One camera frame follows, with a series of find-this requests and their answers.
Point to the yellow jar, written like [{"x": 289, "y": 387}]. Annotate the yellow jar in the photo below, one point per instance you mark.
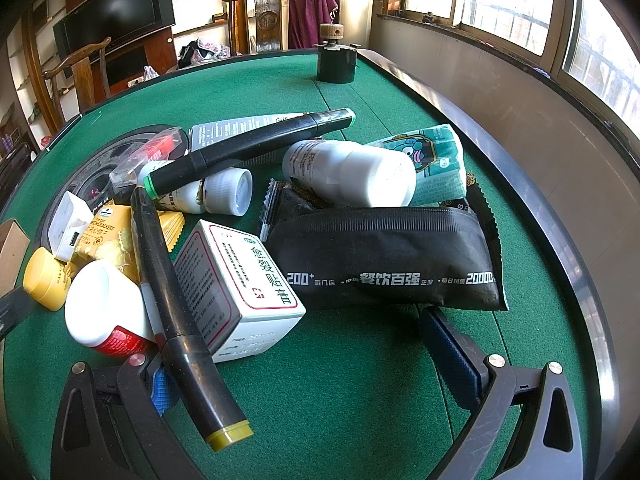
[{"x": 45, "y": 280}]

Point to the black patterned foil packet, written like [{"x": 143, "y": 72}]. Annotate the black patterned foil packet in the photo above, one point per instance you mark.
[{"x": 487, "y": 225}]

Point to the small white labelled bottle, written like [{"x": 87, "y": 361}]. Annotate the small white labelled bottle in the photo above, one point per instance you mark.
[{"x": 225, "y": 190}]

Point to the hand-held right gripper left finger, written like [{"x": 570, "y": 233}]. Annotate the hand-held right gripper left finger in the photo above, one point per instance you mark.
[{"x": 162, "y": 394}]

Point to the round silver table console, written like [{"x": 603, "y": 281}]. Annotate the round silver table console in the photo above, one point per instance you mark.
[{"x": 100, "y": 160}]

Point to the maroon cloth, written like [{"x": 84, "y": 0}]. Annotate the maroon cloth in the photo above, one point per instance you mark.
[{"x": 307, "y": 15}]

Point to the white medicine box red border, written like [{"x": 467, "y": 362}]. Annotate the white medicine box red border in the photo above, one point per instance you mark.
[{"x": 240, "y": 285}]

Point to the black bottle with wooden knob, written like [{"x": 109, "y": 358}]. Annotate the black bottle with wooden knob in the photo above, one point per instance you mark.
[{"x": 335, "y": 65}]

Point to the silver foil packet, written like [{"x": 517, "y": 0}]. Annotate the silver foil packet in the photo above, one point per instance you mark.
[{"x": 272, "y": 192}]

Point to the white plastic bag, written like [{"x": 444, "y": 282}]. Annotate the white plastic bag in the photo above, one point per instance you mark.
[{"x": 150, "y": 72}]

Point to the printed tissue pack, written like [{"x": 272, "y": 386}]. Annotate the printed tissue pack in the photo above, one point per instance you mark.
[{"x": 440, "y": 160}]

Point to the pile of clothes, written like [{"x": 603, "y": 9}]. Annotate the pile of clothes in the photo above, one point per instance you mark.
[{"x": 205, "y": 50}]

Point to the black flat television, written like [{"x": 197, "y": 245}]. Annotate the black flat television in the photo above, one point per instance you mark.
[{"x": 120, "y": 10}]

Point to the black marker with yellow caps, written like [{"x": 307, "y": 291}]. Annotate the black marker with yellow caps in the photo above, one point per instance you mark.
[{"x": 165, "y": 285}]

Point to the wooden armchair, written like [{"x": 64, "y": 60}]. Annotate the wooden armchair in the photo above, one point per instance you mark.
[
  {"x": 267, "y": 15},
  {"x": 97, "y": 60}
]

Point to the long printed carton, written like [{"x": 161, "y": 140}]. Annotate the long printed carton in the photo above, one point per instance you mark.
[{"x": 225, "y": 127}]

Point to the red item in clear packet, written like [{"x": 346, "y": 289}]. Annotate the red item in clear packet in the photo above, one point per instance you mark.
[{"x": 160, "y": 147}]

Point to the black pen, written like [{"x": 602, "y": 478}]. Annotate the black pen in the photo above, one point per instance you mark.
[{"x": 265, "y": 230}]

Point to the large white plastic bottle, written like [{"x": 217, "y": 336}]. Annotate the large white plastic bottle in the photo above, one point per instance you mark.
[{"x": 350, "y": 170}]

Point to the red white cup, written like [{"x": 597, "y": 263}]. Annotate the red white cup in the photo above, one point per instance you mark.
[{"x": 100, "y": 305}]

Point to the yellow cracker packet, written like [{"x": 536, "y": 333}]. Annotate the yellow cracker packet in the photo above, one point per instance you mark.
[{"x": 107, "y": 240}]

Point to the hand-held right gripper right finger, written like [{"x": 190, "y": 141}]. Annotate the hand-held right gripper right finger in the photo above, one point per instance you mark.
[{"x": 452, "y": 352}]

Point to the cardboard box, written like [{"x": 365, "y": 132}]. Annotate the cardboard box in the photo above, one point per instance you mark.
[{"x": 12, "y": 250}]

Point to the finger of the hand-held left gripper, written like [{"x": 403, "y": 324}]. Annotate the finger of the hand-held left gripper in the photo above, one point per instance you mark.
[{"x": 12, "y": 306}]

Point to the white square tin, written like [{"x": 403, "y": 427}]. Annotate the white square tin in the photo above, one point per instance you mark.
[{"x": 67, "y": 220}]

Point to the dark cylinder bottle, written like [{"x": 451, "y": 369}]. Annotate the dark cylinder bottle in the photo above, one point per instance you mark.
[{"x": 240, "y": 147}]

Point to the black pouch with white print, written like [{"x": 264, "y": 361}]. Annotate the black pouch with white print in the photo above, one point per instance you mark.
[{"x": 380, "y": 245}]

